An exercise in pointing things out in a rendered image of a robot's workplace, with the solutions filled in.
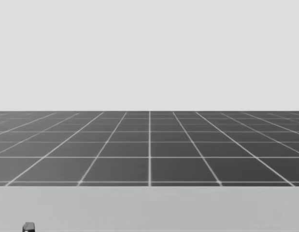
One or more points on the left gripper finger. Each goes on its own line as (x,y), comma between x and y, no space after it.
(29,227)

